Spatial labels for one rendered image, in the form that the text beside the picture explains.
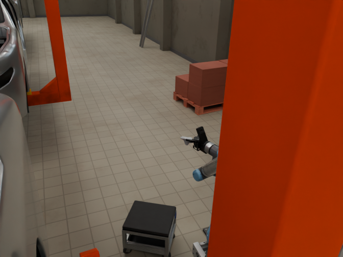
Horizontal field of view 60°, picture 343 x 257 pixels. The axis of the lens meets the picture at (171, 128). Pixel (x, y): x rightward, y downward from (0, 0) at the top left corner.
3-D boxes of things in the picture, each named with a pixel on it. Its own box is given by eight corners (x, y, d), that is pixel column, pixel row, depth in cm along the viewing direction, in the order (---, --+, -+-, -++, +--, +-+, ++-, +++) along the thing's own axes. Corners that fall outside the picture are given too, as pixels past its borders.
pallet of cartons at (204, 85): (170, 97, 616) (171, 56, 579) (227, 88, 669) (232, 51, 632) (194, 116, 534) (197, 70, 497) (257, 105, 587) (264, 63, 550)
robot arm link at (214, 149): (220, 165, 182) (221, 153, 178) (207, 157, 190) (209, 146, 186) (228, 161, 186) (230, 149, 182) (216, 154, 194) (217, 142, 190)
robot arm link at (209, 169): (246, 160, 143) (196, 186, 183) (261, 154, 149) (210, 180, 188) (235, 139, 145) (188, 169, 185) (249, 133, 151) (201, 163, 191)
